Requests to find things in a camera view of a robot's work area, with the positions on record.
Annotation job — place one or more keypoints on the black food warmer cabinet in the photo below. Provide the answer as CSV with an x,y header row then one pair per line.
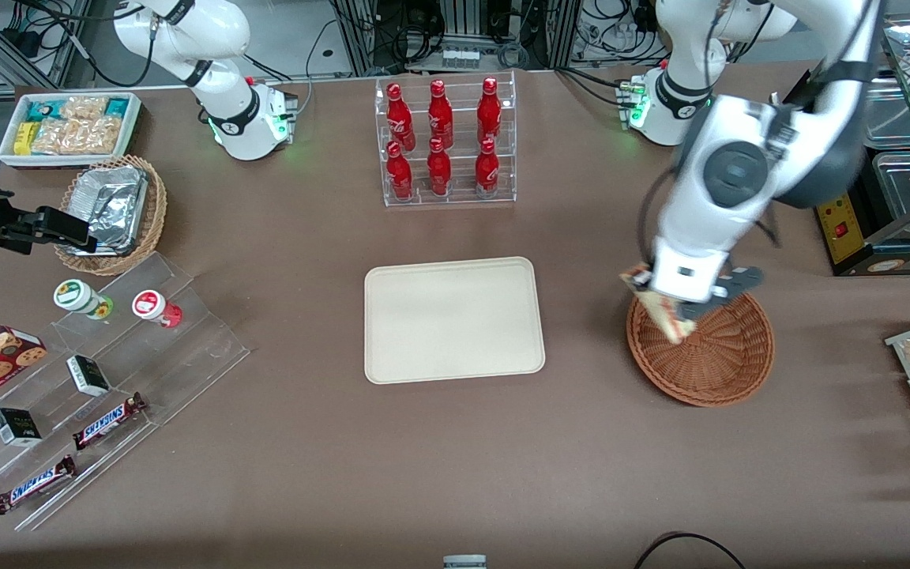
x,y
842,233

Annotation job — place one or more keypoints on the white rectangular snack tray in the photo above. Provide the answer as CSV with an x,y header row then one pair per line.
x,y
6,158

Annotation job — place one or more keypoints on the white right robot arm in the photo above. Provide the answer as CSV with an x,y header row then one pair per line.
x,y
243,118

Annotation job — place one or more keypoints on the small grey device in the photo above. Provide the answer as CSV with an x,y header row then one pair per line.
x,y
464,563

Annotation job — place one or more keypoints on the clear acrylic bottle rack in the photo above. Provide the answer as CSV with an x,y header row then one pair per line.
x,y
509,162

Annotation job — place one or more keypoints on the clear acrylic stepped display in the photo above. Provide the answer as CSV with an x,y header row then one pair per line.
x,y
186,356

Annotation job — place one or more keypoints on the teal snack packet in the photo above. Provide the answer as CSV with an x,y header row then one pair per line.
x,y
118,107
44,109

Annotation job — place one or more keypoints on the large clear cracker bag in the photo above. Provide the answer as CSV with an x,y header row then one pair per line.
x,y
76,136

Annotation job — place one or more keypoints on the small black carton box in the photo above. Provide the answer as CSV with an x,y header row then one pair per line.
x,y
16,427
88,376

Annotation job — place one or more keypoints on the Snickers chocolate bar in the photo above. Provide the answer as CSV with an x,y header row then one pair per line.
x,y
35,484
107,422

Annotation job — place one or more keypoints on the triangular sandwich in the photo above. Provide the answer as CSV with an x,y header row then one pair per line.
x,y
670,322

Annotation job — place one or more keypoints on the green lidded yoghurt cup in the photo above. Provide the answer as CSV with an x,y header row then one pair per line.
x,y
76,296

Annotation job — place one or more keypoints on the red lidded yoghurt cup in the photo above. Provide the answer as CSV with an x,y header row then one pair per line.
x,y
151,305

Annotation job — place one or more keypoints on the small clear cracker bag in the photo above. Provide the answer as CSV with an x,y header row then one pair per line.
x,y
84,107

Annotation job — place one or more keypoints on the aluminium profile frame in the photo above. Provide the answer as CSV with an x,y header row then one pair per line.
x,y
36,47

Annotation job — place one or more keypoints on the yellow snack packet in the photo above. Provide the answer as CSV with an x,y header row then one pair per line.
x,y
24,138

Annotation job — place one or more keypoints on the brown round wicker basket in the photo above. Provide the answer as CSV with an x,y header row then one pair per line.
x,y
727,365

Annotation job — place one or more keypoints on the light tan wicker basket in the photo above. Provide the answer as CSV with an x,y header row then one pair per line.
x,y
157,209

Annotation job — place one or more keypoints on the beige rectangular tray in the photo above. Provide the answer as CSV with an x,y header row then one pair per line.
x,y
455,320

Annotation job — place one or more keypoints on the red cola bottle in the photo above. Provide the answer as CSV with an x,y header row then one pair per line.
x,y
440,117
489,112
487,169
400,174
439,171
399,118

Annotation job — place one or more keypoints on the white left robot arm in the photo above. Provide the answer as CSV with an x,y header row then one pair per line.
x,y
735,170

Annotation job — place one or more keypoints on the aluminium foil tray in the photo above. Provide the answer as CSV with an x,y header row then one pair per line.
x,y
107,207

